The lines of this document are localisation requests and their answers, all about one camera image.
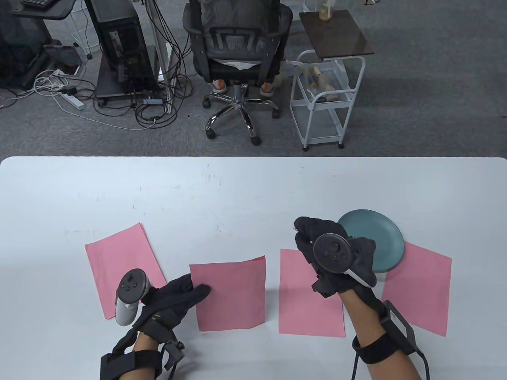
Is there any black mesh office chair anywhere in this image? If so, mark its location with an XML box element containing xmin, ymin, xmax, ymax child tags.
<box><xmin>183</xmin><ymin>0</ymin><xmax>294</xmax><ymax>146</ymax></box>

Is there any white metal stand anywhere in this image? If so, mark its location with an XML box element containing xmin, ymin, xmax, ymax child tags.
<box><xmin>145</xmin><ymin>0</ymin><xmax>177</xmax><ymax>115</ymax></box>

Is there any brown side table top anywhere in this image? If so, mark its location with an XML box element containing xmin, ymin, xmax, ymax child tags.
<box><xmin>299</xmin><ymin>10</ymin><xmax>375</xmax><ymax>62</ymax></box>

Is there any pink paper sheet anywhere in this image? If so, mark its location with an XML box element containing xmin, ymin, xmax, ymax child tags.
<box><xmin>85</xmin><ymin>222</ymin><xmax>167</xmax><ymax>320</ymax></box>
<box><xmin>189</xmin><ymin>256</ymin><xmax>267</xmax><ymax>332</ymax></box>
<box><xmin>381</xmin><ymin>241</ymin><xmax>452</xmax><ymax>337</ymax></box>
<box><xmin>278</xmin><ymin>249</ymin><xmax>345</xmax><ymax>338</ymax></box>

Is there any person's right forearm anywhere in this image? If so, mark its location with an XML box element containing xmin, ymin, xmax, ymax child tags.
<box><xmin>341</xmin><ymin>285</ymin><xmax>422</xmax><ymax>380</ymax></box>

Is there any tangle of white cables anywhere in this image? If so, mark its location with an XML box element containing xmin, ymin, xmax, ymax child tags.
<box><xmin>34</xmin><ymin>69</ymin><xmax>156</xmax><ymax>130</ymax></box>

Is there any person's left forearm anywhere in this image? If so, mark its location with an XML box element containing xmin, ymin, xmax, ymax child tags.
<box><xmin>131</xmin><ymin>332</ymin><xmax>164</xmax><ymax>380</ymax></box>

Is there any white power strip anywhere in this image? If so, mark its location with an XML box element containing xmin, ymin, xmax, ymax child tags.
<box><xmin>59</xmin><ymin>92</ymin><xmax>85</xmax><ymax>110</ymax></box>

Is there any wooden handled tool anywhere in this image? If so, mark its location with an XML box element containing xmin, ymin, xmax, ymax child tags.
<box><xmin>313</xmin><ymin>66</ymin><xmax>337</xmax><ymax>93</ymax></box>

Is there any black desk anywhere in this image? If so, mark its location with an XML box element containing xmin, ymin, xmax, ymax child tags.
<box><xmin>12</xmin><ymin>0</ymin><xmax>78</xmax><ymax>20</ymax></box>

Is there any person's left hand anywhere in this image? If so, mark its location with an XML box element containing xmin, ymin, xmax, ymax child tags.
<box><xmin>112</xmin><ymin>273</ymin><xmax>212</xmax><ymax>355</ymax></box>

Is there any teal round plate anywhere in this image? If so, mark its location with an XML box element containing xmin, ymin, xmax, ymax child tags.
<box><xmin>337</xmin><ymin>209</ymin><xmax>405</xmax><ymax>274</ymax></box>

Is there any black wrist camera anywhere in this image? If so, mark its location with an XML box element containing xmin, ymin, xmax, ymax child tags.
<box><xmin>160</xmin><ymin>340</ymin><xmax>185</xmax><ymax>371</ymax></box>
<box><xmin>311</xmin><ymin>277</ymin><xmax>338</xmax><ymax>299</ymax></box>

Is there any bundle of black cables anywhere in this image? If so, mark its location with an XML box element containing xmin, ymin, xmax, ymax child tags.
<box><xmin>93</xmin><ymin>0</ymin><xmax>194</xmax><ymax>131</ymax></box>

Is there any black rolling stand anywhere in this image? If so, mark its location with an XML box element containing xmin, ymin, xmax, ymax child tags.
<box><xmin>94</xmin><ymin>46</ymin><xmax>159</xmax><ymax>107</ymax></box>

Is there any dark grey handheld controller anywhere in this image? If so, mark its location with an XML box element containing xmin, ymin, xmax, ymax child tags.
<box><xmin>115</xmin><ymin>268</ymin><xmax>153</xmax><ymax>326</ymax></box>
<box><xmin>313</xmin><ymin>234</ymin><xmax>377</xmax><ymax>289</ymax></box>

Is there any person's right hand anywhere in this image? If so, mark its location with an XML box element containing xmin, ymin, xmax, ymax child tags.
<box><xmin>294</xmin><ymin>217</ymin><xmax>377</xmax><ymax>299</ymax></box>

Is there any black computer tower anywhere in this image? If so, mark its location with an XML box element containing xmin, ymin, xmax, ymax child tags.
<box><xmin>84</xmin><ymin>0</ymin><xmax>157</xmax><ymax>95</ymax></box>

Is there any black electronics box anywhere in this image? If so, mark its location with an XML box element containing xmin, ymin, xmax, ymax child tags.
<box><xmin>381</xmin><ymin>300</ymin><xmax>419</xmax><ymax>353</ymax></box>

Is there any white rolling cart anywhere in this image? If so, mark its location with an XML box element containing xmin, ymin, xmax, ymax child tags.
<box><xmin>290</xmin><ymin>49</ymin><xmax>366</xmax><ymax>152</ymax></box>

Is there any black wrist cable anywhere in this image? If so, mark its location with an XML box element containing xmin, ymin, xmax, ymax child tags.
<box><xmin>351</xmin><ymin>350</ymin><xmax>430</xmax><ymax>380</ymax></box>

